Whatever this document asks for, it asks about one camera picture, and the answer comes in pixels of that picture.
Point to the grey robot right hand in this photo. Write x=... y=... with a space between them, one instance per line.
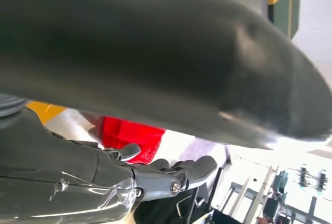
x=130 y=43

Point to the black teal wall device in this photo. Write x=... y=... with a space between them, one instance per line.
x=303 y=176
x=323 y=180

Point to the red cloth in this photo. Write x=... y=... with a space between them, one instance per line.
x=130 y=136

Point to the steel workbench table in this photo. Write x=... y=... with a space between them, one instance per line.
x=67 y=126

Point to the green panel yellow rail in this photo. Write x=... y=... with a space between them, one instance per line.
x=281 y=6

